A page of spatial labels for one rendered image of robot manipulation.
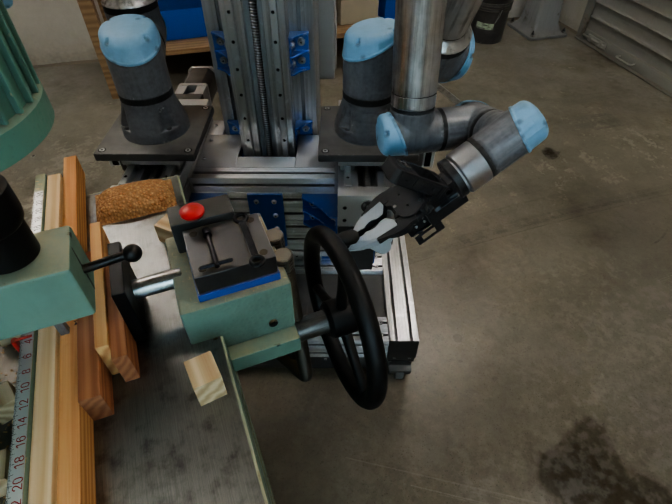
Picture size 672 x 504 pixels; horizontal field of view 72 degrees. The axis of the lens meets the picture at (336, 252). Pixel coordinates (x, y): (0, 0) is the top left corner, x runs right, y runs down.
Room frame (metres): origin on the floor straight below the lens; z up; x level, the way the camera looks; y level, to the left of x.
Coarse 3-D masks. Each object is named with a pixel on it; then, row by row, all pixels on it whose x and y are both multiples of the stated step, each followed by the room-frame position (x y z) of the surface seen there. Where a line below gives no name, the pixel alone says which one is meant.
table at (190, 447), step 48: (144, 240) 0.51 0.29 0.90; (288, 336) 0.36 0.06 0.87; (144, 384) 0.27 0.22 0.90; (96, 432) 0.21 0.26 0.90; (144, 432) 0.21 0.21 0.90; (192, 432) 0.21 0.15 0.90; (240, 432) 0.21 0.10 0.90; (96, 480) 0.16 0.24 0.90; (144, 480) 0.16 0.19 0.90; (192, 480) 0.16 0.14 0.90; (240, 480) 0.16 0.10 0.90
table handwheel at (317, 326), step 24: (312, 240) 0.51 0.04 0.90; (336, 240) 0.45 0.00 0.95; (312, 264) 0.54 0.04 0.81; (336, 264) 0.42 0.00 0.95; (312, 288) 0.53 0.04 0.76; (360, 288) 0.38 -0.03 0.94; (336, 312) 0.42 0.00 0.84; (360, 312) 0.35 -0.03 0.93; (312, 336) 0.40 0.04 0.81; (336, 336) 0.40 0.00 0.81; (360, 336) 0.34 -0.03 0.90; (336, 360) 0.43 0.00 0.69; (384, 360) 0.32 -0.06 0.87; (360, 384) 0.35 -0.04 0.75; (384, 384) 0.30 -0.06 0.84
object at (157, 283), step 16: (112, 272) 0.36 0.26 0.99; (128, 272) 0.38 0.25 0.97; (160, 272) 0.39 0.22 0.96; (176, 272) 0.39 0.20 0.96; (112, 288) 0.33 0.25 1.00; (128, 288) 0.35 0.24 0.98; (144, 288) 0.37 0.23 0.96; (160, 288) 0.37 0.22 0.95; (128, 304) 0.33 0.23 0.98; (128, 320) 0.32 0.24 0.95; (144, 320) 0.35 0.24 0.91; (144, 336) 0.33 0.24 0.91
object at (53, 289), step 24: (48, 240) 0.33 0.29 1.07; (72, 240) 0.34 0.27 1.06; (48, 264) 0.30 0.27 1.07; (72, 264) 0.31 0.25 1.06; (0, 288) 0.27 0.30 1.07; (24, 288) 0.28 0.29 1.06; (48, 288) 0.29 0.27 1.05; (72, 288) 0.29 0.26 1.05; (0, 312) 0.27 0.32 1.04; (24, 312) 0.27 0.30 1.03; (48, 312) 0.28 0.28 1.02; (72, 312) 0.29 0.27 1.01; (0, 336) 0.26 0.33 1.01
